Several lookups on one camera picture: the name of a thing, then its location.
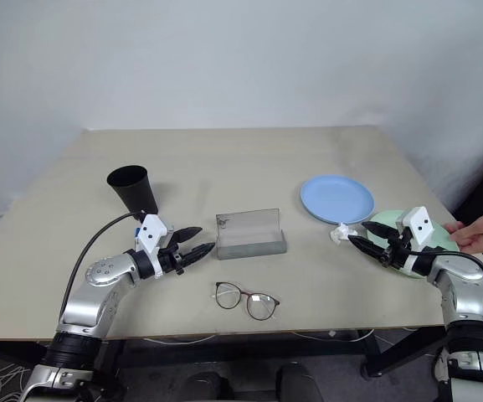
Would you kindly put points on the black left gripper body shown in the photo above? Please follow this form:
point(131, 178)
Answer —
point(173, 259)

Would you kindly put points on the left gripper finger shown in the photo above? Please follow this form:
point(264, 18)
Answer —
point(197, 252)
point(188, 233)

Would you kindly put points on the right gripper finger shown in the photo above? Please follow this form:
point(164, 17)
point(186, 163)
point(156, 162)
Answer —
point(368, 246)
point(381, 231)

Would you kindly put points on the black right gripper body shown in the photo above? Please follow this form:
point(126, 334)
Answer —
point(396, 255)

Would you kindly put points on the white paper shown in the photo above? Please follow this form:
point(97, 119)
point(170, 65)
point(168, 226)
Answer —
point(341, 232)

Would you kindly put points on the light green plate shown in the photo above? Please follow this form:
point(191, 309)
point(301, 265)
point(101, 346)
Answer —
point(442, 238)

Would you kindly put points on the grey glasses case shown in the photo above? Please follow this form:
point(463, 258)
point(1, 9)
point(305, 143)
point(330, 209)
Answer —
point(249, 248)

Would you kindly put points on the round brown-rimmed eyeglasses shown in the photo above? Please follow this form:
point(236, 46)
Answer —
point(262, 307)

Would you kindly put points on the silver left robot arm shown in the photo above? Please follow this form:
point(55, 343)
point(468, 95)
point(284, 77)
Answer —
point(99, 272)

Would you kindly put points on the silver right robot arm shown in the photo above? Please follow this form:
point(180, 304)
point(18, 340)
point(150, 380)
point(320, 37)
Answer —
point(463, 276)

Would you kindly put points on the light blue plate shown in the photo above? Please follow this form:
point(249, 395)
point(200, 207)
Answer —
point(335, 197)

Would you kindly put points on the black plastic cup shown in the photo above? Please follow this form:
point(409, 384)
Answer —
point(134, 192)

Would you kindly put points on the dark rounded object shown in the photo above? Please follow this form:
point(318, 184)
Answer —
point(299, 383)
point(205, 387)

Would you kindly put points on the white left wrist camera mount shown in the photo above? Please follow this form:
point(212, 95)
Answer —
point(151, 232)

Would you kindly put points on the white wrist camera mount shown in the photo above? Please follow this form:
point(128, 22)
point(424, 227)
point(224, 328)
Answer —
point(151, 232)
point(419, 226)

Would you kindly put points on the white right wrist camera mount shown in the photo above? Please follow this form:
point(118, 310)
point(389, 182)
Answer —
point(419, 226)

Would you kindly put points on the black metal table frame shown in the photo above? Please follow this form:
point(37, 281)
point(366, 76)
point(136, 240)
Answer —
point(371, 352)

